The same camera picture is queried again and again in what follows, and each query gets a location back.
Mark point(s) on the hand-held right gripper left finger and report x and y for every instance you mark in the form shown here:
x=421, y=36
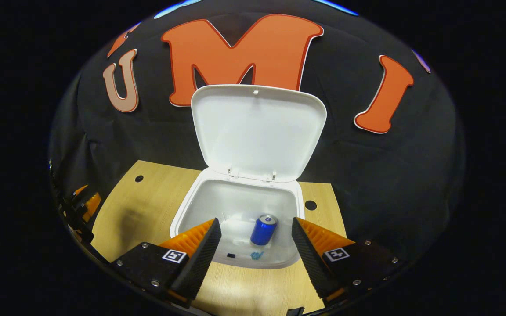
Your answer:
x=198, y=265

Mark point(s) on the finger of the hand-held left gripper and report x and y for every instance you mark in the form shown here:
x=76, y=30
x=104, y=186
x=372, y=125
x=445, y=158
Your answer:
x=92, y=204

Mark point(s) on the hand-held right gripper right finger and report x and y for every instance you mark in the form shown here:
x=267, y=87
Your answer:
x=312, y=263

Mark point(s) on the blue pop can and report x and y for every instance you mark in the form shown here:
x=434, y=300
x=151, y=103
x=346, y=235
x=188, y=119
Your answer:
x=262, y=231

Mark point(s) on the white desktop garbage bin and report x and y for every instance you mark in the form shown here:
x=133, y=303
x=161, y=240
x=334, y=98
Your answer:
x=257, y=136

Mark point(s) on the wooden desktop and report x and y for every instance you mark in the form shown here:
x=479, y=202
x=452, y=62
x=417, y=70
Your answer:
x=147, y=206

